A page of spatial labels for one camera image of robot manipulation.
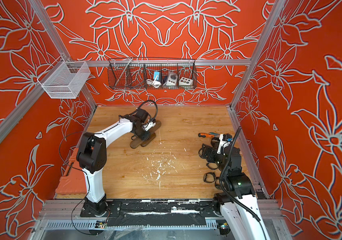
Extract dark wooden watch stand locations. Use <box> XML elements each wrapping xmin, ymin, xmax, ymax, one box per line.
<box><xmin>130</xmin><ymin>120</ymin><xmax>162</xmax><ymax>149</ymax></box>

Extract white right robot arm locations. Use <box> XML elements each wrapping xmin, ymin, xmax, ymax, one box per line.
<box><xmin>199</xmin><ymin>138</ymin><xmax>270</xmax><ymax>240</ymax></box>

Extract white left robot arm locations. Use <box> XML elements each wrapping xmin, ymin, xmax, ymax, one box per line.
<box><xmin>76</xmin><ymin>108</ymin><xmax>162</xmax><ymax>217</ymax></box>

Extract black analog watch near edge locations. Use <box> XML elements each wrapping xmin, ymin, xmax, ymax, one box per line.
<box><xmin>203</xmin><ymin>172</ymin><xmax>217</xmax><ymax>184</ymax></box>

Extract blue white small box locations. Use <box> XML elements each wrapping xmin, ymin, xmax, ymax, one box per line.
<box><xmin>153</xmin><ymin>71</ymin><xmax>161</xmax><ymax>82</ymax></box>

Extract white power adapter box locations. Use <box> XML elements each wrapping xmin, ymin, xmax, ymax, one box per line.
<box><xmin>166</xmin><ymin>73</ymin><xmax>179</xmax><ymax>87</ymax></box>

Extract white button box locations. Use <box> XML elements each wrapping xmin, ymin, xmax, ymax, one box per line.
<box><xmin>179</xmin><ymin>77</ymin><xmax>193</xmax><ymax>88</ymax></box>

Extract orange plastic tool case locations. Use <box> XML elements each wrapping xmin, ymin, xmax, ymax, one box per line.
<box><xmin>55</xmin><ymin>146</ymin><xmax>87</xmax><ymax>199</ymax></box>

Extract orange handled screwdriver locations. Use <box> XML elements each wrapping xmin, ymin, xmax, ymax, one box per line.
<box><xmin>198</xmin><ymin>133</ymin><xmax>220</xmax><ymax>138</ymax></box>

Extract black strap watch foremost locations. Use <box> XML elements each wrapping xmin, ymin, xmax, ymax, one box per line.
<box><xmin>215</xmin><ymin>179</ymin><xmax>222</xmax><ymax>190</ymax></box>

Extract coiled white cable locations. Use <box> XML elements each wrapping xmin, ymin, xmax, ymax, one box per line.
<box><xmin>146</xmin><ymin>78</ymin><xmax>162</xmax><ymax>89</ymax></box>

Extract black wire wall basket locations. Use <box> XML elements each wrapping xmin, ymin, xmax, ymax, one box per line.
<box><xmin>108</xmin><ymin>57</ymin><xmax>198</xmax><ymax>90</ymax></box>

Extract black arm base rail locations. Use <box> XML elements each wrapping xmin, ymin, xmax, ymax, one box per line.
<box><xmin>80</xmin><ymin>199</ymin><xmax>225</xmax><ymax>228</ymax></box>

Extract white mesh wall basket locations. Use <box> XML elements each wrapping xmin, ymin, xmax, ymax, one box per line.
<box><xmin>38</xmin><ymin>62</ymin><xmax>91</xmax><ymax>99</ymax></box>

